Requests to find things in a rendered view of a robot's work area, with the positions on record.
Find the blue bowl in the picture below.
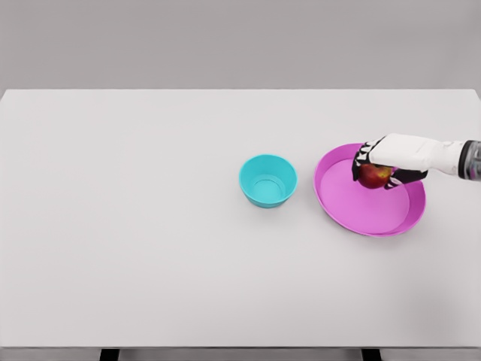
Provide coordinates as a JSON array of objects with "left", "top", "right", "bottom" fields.
[{"left": 238, "top": 153, "right": 299, "bottom": 209}]

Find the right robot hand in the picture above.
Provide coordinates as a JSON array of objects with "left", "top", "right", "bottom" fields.
[{"left": 351, "top": 132, "right": 437, "bottom": 191}]

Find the pink plate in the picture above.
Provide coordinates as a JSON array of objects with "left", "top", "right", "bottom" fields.
[{"left": 313, "top": 142, "right": 428, "bottom": 238}]

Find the red apple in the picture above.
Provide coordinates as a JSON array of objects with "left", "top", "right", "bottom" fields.
[{"left": 357, "top": 162, "right": 394, "bottom": 190}]

